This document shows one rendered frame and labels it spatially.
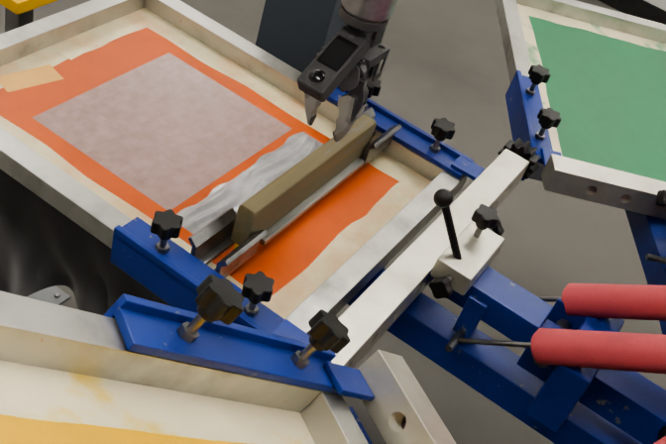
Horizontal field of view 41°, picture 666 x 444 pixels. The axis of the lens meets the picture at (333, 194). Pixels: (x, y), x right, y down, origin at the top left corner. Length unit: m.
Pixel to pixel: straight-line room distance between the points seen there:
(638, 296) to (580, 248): 1.98
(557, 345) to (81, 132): 0.83
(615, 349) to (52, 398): 0.75
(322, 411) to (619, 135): 1.23
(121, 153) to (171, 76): 0.26
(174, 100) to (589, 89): 0.98
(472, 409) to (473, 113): 1.53
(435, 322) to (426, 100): 2.35
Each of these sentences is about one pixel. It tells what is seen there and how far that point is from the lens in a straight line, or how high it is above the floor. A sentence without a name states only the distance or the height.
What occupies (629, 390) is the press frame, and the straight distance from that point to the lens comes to 1.35.
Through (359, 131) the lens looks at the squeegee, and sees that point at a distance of 1.50.
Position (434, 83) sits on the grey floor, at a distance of 3.84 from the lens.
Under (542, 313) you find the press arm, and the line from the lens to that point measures 1.34.
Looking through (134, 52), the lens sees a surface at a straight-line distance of 1.75.
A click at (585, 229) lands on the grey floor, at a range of 3.40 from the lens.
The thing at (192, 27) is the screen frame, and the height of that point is 0.98.
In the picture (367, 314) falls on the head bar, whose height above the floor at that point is 1.04.
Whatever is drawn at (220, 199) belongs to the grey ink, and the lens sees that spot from 1.44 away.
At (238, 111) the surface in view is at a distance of 1.65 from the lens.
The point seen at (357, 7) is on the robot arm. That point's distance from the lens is 1.24.
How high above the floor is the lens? 1.90
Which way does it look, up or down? 39 degrees down
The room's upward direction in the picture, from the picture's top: 19 degrees clockwise
